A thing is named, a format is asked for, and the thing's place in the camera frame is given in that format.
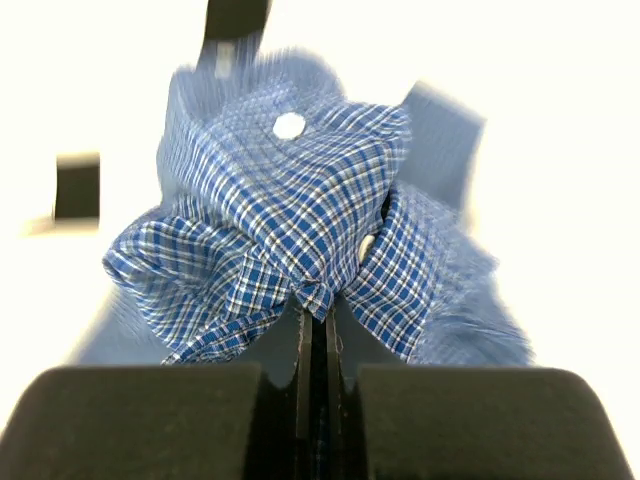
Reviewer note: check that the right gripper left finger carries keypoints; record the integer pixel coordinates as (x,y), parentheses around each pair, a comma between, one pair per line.
(247,419)

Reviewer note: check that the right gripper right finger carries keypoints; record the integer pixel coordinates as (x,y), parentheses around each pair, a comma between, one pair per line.
(389,420)

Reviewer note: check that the blue plaid shirt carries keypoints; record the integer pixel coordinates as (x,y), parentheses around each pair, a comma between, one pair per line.
(275,186)

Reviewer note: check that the white and black shirt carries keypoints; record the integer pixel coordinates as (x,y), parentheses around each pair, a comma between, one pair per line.
(99,110)

